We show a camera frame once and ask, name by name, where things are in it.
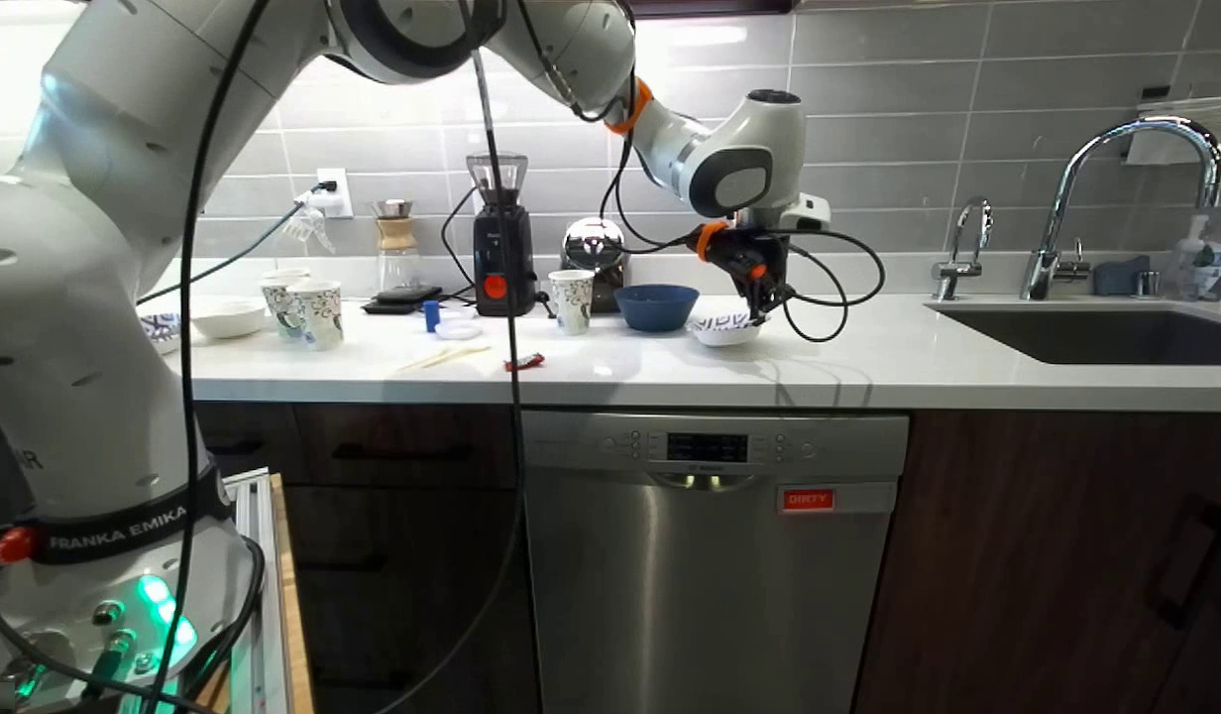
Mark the black coffee scale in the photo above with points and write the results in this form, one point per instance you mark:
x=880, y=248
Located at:
x=402, y=302

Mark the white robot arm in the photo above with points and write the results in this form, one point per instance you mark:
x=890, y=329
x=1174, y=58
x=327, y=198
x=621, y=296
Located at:
x=96, y=329

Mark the glass coffee carafe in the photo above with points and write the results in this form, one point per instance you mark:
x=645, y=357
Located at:
x=399, y=251

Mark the undermount kitchen sink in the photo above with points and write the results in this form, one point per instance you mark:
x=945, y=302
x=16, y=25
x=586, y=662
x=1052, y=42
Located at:
x=1112, y=335

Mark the small chrome tap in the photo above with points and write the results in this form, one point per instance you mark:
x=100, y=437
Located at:
x=964, y=251

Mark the stainless steel dishwasher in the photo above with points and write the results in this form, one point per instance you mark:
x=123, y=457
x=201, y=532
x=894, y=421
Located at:
x=713, y=579

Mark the cream plastic utensil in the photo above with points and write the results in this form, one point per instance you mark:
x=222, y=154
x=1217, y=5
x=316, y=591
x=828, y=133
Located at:
x=440, y=355

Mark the black coffee grinder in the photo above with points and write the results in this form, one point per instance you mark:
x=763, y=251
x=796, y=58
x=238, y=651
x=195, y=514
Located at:
x=501, y=257

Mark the clear soap bottle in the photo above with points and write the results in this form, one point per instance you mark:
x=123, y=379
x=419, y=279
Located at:
x=1217, y=257

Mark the small white dish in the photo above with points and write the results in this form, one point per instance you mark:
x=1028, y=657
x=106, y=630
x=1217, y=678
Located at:
x=460, y=323

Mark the blue bowl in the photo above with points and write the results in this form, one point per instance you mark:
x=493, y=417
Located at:
x=657, y=306

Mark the shiny round kettle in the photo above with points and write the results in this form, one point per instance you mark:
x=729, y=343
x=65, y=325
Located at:
x=592, y=248

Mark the dark sponge holder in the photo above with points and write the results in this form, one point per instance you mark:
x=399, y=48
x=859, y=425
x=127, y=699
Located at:
x=1121, y=276

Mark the dark wood drawer cabinet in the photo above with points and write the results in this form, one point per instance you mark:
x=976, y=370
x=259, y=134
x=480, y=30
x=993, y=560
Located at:
x=399, y=558

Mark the chrome kitchen faucet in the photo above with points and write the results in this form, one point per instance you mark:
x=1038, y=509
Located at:
x=1138, y=129

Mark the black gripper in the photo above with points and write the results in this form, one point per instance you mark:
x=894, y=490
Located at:
x=756, y=255

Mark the patterned paper cup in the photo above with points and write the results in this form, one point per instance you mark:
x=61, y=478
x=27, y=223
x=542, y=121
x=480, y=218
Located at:
x=281, y=302
x=320, y=313
x=573, y=302

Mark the white wall outlet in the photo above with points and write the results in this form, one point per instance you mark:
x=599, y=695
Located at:
x=331, y=191

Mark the black and white patterned bowl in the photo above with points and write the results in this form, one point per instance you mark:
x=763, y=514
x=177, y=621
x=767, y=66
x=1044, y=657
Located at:
x=718, y=325

